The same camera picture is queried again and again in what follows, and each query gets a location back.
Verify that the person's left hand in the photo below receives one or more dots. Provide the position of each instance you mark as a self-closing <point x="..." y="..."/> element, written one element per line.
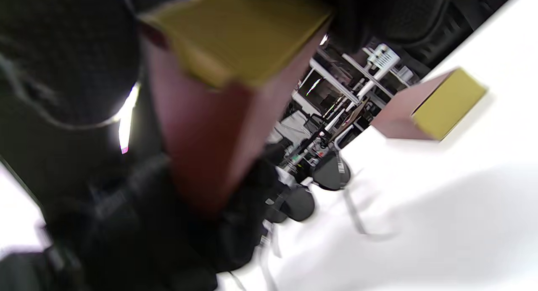
<point x="147" y="240"/>

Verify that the black sunglasses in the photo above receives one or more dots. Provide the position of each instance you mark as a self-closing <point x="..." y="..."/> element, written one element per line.
<point x="332" y="175"/>

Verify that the person's right hand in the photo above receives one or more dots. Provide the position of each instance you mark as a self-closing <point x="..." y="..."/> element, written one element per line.
<point x="63" y="51"/>

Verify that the ceiling light strip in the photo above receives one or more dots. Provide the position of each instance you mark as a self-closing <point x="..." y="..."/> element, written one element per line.
<point x="126" y="123"/>

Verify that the brown storage box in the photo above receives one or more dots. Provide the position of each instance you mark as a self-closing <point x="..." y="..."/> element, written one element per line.
<point x="399" y="110"/>
<point x="218" y="127"/>

